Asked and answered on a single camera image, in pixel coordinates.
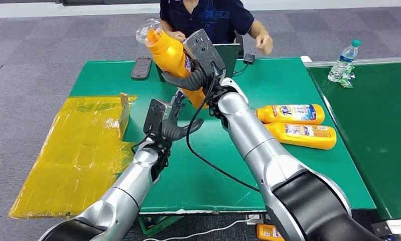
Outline person's left hand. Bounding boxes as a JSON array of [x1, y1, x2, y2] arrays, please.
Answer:
[[255, 31, 275, 56]]

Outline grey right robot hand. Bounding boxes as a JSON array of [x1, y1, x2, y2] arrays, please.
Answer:
[[161, 59, 233, 97]]

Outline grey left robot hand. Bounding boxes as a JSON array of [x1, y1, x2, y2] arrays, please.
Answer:
[[160, 89, 205, 142]]

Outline person's right hand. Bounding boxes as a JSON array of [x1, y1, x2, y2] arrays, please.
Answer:
[[168, 30, 187, 43]]

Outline orange detergent bottle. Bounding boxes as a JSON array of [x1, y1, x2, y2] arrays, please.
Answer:
[[254, 103, 326, 126], [135, 18, 208, 110], [263, 121, 337, 151], [256, 223, 286, 241]]

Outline clear plastic water bottle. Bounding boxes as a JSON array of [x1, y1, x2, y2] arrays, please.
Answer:
[[327, 39, 362, 83]]

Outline dark green laptop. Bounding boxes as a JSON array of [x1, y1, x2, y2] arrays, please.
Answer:
[[155, 43, 241, 82]]

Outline person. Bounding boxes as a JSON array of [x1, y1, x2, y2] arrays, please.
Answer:
[[159, 0, 274, 56]]

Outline black smartphone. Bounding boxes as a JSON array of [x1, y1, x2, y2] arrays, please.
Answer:
[[130, 57, 153, 80]]

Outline brown cardboard flap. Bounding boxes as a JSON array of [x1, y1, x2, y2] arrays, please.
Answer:
[[118, 92, 131, 137]]

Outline crumpled green wrapper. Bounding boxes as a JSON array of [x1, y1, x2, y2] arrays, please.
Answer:
[[337, 66, 355, 89]]

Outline green plastic crate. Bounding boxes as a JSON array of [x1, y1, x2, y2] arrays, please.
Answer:
[[138, 215, 184, 237]]

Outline yellow plastic wrapped tray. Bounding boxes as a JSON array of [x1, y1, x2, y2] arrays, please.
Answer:
[[9, 94, 138, 219]]

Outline white power strip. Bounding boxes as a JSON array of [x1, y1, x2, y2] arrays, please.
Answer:
[[246, 213, 271, 226]]

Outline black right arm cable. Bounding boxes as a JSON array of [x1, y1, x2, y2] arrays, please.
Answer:
[[185, 70, 261, 194]]

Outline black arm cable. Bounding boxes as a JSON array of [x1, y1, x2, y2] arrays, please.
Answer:
[[131, 129, 154, 156], [185, 70, 261, 194]]

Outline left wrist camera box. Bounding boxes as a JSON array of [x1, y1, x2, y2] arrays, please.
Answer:
[[143, 98, 173, 136]]

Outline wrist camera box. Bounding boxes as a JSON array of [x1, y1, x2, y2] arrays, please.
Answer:
[[182, 28, 227, 78], [143, 98, 173, 136]]

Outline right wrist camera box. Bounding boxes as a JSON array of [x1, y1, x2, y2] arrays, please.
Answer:
[[182, 28, 227, 78]]

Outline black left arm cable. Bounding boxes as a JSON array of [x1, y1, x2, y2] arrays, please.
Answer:
[[131, 129, 154, 156]]

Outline black adapter cable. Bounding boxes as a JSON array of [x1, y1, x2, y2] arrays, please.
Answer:
[[232, 63, 249, 75]]

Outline white floor cable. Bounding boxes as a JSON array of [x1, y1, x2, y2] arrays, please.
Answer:
[[144, 217, 259, 241]]

